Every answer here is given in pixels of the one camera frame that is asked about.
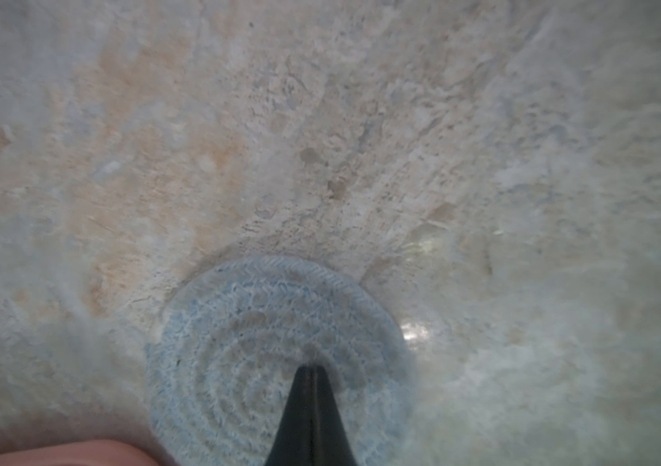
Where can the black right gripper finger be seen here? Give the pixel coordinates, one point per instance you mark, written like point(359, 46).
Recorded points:
point(311, 431)

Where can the pink silicone tray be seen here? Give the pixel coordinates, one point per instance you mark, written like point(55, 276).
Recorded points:
point(88, 453)

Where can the light blue woven coaster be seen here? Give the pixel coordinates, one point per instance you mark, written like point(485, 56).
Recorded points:
point(220, 374)

